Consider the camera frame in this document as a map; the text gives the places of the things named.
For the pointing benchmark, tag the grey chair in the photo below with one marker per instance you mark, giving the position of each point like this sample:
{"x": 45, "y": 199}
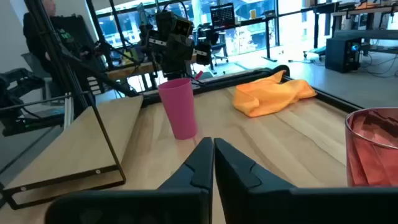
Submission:
{"x": 34, "y": 63}

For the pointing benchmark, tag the long desk with black legs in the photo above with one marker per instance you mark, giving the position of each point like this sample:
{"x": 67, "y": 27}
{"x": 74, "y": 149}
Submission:
{"x": 357, "y": 12}

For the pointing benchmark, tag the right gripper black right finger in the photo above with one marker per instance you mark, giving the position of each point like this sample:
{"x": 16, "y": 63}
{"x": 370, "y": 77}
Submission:
{"x": 280, "y": 208}

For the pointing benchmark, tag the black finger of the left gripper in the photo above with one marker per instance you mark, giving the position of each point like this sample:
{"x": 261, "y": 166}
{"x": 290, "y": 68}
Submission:
{"x": 202, "y": 54}
{"x": 147, "y": 39}

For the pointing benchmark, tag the dark monitor on standing desk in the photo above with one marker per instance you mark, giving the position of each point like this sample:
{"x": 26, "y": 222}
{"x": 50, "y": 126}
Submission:
{"x": 222, "y": 15}

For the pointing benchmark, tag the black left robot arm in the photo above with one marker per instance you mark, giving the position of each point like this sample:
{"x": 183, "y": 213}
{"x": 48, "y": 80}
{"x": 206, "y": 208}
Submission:
{"x": 174, "y": 71}

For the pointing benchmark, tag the person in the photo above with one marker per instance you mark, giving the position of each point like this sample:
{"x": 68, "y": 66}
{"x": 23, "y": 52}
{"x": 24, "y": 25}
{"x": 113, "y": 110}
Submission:
{"x": 40, "y": 40}

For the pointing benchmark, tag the black computer tower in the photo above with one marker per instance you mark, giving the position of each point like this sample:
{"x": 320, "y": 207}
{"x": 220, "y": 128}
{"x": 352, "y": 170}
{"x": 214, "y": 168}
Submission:
{"x": 342, "y": 54}

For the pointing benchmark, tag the red patterned glass tumbler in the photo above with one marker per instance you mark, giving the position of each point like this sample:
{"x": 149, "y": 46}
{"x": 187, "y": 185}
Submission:
{"x": 373, "y": 149}

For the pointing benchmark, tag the black office chair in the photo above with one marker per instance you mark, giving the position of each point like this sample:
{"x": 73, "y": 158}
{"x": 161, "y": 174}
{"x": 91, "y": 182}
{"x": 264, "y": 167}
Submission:
{"x": 217, "y": 46}

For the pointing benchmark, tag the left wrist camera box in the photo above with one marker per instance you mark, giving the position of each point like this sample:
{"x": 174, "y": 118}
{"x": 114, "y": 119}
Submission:
{"x": 175, "y": 23}

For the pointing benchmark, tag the pink plastic cup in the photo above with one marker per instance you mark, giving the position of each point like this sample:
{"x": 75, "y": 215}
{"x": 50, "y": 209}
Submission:
{"x": 180, "y": 109}

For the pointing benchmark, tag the small pink object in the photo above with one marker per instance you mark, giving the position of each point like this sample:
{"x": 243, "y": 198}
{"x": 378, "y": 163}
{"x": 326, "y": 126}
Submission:
{"x": 199, "y": 75}

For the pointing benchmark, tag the black metal table frame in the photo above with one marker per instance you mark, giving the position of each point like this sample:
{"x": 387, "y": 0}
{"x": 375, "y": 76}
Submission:
{"x": 248, "y": 76}

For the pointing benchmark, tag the black standing desk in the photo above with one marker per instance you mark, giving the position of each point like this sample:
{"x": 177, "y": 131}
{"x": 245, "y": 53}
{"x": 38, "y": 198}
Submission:
{"x": 267, "y": 34}

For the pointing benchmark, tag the orange cloth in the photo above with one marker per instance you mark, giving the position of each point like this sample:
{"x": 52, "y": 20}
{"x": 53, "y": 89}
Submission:
{"x": 267, "y": 96}

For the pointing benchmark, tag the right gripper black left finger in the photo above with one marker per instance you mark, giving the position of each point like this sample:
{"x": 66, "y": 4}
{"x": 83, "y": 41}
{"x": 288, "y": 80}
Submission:
{"x": 186, "y": 205}

